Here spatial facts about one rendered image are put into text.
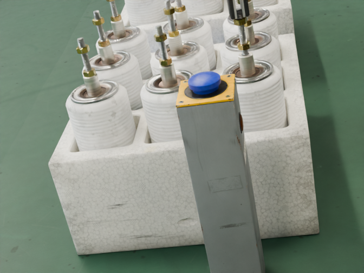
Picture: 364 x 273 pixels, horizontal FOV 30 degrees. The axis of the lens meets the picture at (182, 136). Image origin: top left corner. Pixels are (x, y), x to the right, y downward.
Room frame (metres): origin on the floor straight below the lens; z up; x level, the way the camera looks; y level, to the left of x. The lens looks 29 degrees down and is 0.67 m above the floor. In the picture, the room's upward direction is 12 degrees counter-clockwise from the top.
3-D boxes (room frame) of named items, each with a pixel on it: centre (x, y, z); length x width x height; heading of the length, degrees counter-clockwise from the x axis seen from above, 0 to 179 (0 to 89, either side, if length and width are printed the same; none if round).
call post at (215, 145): (0.75, -0.04, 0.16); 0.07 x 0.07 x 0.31; 79
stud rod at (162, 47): (0.94, 0.00, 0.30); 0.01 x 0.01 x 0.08
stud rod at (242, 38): (0.91, -0.11, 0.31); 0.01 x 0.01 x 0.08
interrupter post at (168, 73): (0.94, 0.00, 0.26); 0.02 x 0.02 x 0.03
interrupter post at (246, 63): (0.91, -0.11, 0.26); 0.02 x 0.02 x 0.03
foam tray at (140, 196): (1.05, -0.02, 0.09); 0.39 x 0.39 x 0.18; 79
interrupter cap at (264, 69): (0.91, -0.11, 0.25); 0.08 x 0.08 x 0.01
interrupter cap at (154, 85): (0.94, 0.00, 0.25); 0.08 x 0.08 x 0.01
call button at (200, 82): (0.75, -0.04, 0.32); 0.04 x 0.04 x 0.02
